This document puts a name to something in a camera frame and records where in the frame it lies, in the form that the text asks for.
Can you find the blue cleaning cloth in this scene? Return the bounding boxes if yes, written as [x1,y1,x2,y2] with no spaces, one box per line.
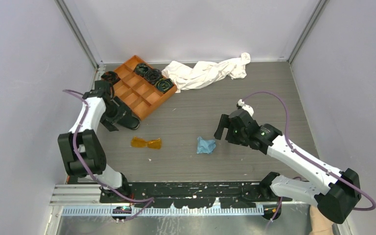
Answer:
[196,137,216,154]

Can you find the black glasses case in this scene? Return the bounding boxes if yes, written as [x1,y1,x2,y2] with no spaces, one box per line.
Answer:
[117,113,140,130]

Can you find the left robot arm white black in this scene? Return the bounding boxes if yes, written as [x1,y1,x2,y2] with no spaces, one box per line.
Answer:
[57,80,140,203]

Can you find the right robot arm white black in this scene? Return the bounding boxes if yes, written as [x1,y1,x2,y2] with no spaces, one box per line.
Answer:
[214,108,361,224]

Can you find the orange sunglasses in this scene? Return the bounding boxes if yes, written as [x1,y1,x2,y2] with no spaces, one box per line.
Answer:
[130,137,162,149]

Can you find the orange compartment tray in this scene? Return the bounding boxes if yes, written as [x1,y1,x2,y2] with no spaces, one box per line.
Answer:
[114,55,177,120]

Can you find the black coiled item far left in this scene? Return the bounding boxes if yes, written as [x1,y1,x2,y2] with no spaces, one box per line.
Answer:
[100,71,121,86]

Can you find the black coiled item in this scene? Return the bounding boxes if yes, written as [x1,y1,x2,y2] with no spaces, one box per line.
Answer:
[155,78,174,94]
[100,71,121,86]
[143,69,163,85]
[133,63,151,77]

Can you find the black coiled item right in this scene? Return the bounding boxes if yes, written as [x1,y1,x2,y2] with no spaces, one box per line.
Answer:
[155,78,174,94]

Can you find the black coiled item middle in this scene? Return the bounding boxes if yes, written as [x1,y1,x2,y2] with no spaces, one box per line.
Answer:
[143,69,163,85]

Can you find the white crumpled cloth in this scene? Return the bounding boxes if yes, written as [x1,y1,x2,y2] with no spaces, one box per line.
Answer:
[162,52,251,93]

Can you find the black coiled item top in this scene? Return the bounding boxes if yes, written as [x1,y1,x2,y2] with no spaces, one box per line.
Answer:
[133,63,151,77]

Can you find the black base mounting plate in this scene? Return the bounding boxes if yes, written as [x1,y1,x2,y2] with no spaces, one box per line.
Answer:
[99,181,292,210]

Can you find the beige cloth bottom right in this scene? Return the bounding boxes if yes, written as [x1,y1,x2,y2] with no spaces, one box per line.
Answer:
[309,206,333,235]

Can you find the aluminium frame rail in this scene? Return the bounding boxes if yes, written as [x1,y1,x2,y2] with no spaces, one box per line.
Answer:
[49,63,106,207]

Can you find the white slotted cable duct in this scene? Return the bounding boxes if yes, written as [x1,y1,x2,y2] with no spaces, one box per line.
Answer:
[62,205,264,216]

